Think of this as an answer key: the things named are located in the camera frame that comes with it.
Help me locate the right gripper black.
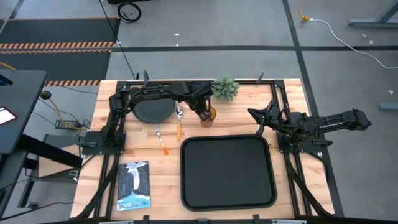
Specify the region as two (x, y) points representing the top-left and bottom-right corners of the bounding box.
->
(247, 107), (289, 129)

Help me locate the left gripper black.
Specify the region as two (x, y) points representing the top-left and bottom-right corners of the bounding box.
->
(187, 90), (215, 122)

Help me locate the amber transparent cup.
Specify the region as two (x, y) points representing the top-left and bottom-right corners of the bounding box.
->
(200, 105), (218, 128)

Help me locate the dark grey round plate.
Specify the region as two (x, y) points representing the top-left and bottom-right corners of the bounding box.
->
(132, 98), (177, 124)

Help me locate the black rectangular tray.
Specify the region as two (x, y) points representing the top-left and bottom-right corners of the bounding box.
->
(180, 134), (278, 212)

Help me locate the small green potted plant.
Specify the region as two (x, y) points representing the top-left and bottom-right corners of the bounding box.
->
(212, 75), (241, 102)

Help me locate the Yellowstone picture book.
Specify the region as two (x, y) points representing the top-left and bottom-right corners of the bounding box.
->
(116, 160), (152, 213)

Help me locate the large black box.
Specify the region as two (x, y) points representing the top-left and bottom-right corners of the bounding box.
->
(107, 0), (150, 5)

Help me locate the black power adapter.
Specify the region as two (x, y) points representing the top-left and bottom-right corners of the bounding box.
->
(55, 119), (79, 130)

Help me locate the grey metal table leg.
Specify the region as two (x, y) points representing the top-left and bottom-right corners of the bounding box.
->
(348, 0), (398, 29)

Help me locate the light wooden board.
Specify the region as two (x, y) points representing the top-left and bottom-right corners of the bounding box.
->
(37, 143), (83, 183)

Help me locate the black hazard-striped floor mat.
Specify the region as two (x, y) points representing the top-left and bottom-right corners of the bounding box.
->
(0, 49), (113, 88)
(0, 17), (122, 49)

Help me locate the black desk with tablet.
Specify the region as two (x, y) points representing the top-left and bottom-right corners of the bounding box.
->
(0, 68), (48, 155)

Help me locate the tablet in pink case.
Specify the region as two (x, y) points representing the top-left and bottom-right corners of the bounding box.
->
(0, 106), (17, 126)

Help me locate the black low side desk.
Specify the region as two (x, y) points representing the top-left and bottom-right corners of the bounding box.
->
(0, 150), (29, 216)

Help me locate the spoon with yellow-orange handle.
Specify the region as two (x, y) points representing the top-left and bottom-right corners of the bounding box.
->
(175, 106), (184, 142)

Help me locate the black aluminium table frame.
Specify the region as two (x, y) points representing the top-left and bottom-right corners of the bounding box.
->
(73, 78), (335, 224)

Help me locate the fork with orange handle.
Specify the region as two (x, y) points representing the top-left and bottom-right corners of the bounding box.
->
(154, 125), (170, 156)

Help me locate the yellow cable with plug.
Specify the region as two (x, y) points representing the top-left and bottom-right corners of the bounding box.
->
(298, 0), (312, 22)

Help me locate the white floor cable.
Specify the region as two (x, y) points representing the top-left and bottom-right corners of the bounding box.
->
(310, 18), (398, 70)

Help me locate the long black floor cable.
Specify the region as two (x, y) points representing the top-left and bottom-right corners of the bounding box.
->
(98, 0), (138, 80)

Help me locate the coiled black cable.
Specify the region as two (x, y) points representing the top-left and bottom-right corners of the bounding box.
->
(117, 2), (142, 24)

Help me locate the yellow power cable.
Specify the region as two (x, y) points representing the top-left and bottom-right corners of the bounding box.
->
(39, 90), (82, 131)

